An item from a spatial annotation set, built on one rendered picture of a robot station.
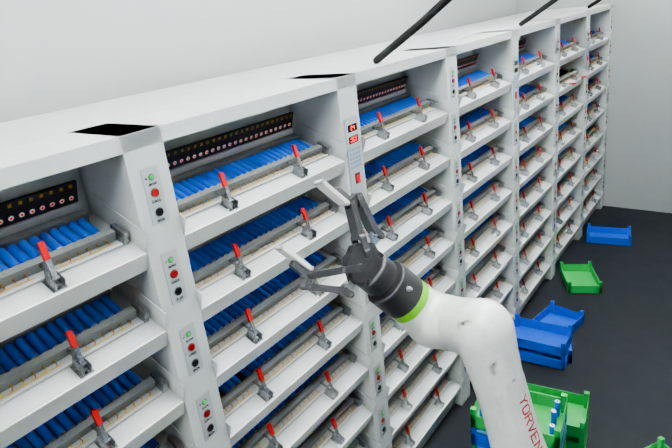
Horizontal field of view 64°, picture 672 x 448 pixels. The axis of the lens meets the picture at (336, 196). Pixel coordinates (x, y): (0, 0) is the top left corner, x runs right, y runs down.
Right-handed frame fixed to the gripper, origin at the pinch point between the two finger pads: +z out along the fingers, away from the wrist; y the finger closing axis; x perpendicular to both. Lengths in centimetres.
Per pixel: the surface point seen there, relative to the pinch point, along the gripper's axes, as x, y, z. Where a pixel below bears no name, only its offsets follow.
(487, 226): -112, 101, -139
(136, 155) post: -30.8, -0.4, 24.9
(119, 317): -45, -28, 6
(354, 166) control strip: -55, 44, -29
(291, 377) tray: -63, -18, -49
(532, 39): -116, 222, -117
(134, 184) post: -31.9, -5.1, 21.7
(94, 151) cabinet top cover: -27.8, -5.3, 31.4
